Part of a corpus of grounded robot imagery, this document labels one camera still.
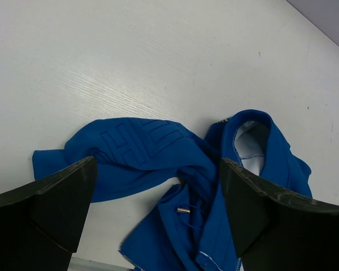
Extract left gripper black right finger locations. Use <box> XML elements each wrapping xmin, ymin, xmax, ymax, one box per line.
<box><xmin>220</xmin><ymin>159</ymin><xmax>339</xmax><ymax>270</ymax></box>

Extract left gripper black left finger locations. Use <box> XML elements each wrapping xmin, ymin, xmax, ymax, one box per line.
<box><xmin>0</xmin><ymin>156</ymin><xmax>97</xmax><ymax>270</ymax></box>

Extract blue zip jacket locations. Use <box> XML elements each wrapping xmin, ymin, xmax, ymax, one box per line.
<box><xmin>32</xmin><ymin>110</ymin><xmax>311</xmax><ymax>270</ymax></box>

